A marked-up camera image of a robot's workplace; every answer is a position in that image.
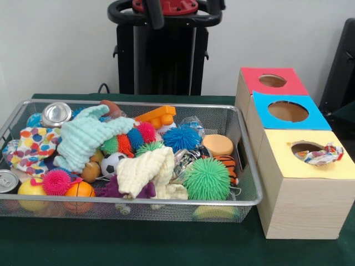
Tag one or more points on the mint green cloth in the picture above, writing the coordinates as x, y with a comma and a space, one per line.
83, 141

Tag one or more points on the small orange basketball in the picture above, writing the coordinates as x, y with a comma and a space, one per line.
80, 191

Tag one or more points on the clear mesh bin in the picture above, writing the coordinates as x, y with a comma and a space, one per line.
247, 160

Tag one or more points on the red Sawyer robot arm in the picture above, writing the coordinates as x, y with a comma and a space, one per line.
172, 6

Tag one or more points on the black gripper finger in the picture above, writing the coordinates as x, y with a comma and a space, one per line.
216, 5
155, 14

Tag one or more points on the small soccer ball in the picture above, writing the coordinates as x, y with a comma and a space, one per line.
112, 164

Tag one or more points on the silver drink can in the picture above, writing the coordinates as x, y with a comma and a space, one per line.
55, 113

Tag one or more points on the wooden box with three holes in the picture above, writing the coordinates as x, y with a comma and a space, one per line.
305, 205

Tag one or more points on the cream yellow cloth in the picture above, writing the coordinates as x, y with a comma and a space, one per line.
141, 169

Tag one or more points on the blue spiky ball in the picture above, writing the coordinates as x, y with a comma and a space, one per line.
181, 138

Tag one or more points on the orange plastic toy brick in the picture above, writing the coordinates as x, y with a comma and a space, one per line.
158, 116

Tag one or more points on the pink spiky ball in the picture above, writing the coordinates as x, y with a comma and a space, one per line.
56, 182

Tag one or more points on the white patterned cloth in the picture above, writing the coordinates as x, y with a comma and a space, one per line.
319, 155

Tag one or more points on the tan round wooden block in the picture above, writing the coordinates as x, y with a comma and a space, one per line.
218, 145

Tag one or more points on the black upright panel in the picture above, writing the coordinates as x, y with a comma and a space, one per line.
341, 72

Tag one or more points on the dark green tablecloth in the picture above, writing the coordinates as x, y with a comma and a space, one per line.
138, 244

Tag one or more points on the green spiky ball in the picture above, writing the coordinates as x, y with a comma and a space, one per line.
207, 178

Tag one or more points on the polka-dot cloth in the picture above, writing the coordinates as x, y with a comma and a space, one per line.
36, 145

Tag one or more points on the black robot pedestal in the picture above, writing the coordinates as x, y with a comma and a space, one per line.
161, 55

